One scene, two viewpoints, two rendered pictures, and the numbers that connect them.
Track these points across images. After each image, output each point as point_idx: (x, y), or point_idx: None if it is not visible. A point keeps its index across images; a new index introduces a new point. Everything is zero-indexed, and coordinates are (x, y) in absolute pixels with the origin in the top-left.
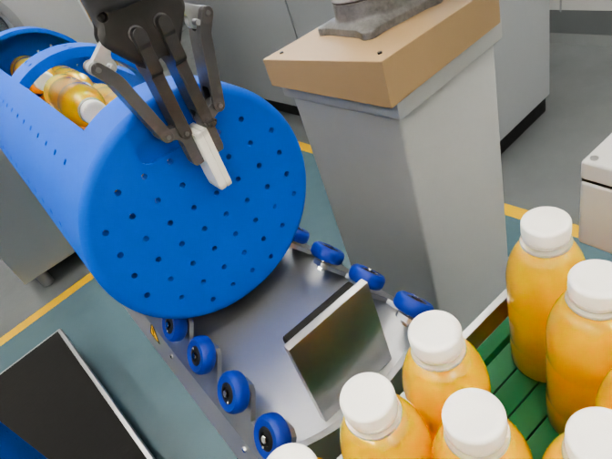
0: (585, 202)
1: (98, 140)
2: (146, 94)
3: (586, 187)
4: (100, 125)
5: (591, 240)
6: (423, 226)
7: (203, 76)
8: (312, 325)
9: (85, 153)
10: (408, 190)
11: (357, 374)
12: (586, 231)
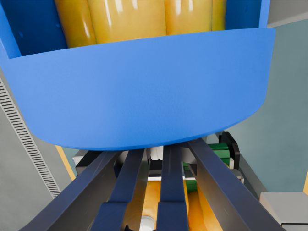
0: (273, 213)
1: (39, 129)
2: (117, 121)
3: (278, 222)
4: (38, 103)
5: (261, 199)
6: (283, 19)
7: (203, 180)
8: (153, 179)
9: (22, 109)
10: (305, 7)
11: (147, 226)
12: (264, 200)
